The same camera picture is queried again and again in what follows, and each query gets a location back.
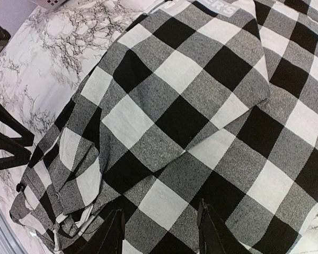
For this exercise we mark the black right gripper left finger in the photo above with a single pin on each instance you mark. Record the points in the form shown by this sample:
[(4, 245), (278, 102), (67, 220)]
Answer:
[(109, 236)]

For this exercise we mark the black white plaid shirt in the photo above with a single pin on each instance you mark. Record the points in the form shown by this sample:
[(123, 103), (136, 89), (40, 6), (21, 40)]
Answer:
[(212, 100)]

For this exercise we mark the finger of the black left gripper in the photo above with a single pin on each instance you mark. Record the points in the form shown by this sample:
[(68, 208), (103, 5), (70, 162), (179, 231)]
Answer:
[(16, 146)]

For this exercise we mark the white plastic basket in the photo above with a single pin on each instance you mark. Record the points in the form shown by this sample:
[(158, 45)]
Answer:
[(49, 4)]

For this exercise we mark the aluminium front frame rail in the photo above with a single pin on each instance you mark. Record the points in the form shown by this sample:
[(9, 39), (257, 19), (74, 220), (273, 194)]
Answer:
[(9, 243)]

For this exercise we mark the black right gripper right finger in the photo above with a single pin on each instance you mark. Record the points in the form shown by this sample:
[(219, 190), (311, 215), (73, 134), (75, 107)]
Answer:
[(214, 235)]

